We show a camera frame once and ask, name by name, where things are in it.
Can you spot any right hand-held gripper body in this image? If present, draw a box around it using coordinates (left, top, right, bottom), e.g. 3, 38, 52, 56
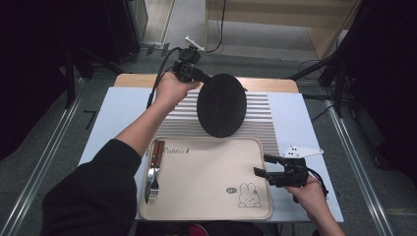
268, 145, 324, 189

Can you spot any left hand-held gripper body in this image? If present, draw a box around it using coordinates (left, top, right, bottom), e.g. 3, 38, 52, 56
171, 35, 205, 83

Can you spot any dark grey speckled plate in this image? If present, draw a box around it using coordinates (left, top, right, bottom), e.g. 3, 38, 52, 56
196, 73, 248, 139

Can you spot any beige tray with rabbit print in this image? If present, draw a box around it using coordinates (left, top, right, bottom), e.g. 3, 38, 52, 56
139, 136, 273, 220

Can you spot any wooden handled fork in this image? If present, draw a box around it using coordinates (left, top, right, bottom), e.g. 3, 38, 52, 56
147, 141, 166, 205

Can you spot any wooden handled knife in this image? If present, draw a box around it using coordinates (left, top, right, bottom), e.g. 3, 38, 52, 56
144, 140, 160, 203

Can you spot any person's left hand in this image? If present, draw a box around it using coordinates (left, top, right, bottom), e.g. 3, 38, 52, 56
154, 72, 201, 111

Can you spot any person's right hand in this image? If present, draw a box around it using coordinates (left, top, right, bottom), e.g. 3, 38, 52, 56
284, 182, 328, 220

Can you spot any striped woven placemat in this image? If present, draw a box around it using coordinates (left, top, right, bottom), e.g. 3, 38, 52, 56
153, 90, 281, 160

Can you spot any black cabinet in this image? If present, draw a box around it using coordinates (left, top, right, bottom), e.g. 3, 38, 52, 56
101, 0, 149, 64

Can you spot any person's red shoe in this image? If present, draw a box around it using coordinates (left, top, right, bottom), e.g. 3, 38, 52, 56
189, 223, 209, 236

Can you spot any black metal stand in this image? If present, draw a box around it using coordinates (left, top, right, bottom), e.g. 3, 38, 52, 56
288, 48, 349, 119

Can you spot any light wooden shelf unit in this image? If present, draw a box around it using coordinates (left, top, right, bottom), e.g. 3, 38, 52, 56
205, 0, 362, 61

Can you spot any right hand-held gripper black cable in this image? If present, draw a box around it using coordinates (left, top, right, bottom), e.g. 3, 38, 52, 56
306, 167, 329, 200

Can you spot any hanging black cable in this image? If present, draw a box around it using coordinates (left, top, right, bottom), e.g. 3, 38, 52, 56
205, 0, 227, 54

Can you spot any metal floor rail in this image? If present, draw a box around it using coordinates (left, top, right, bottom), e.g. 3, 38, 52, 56
324, 97, 394, 236
0, 94, 83, 236

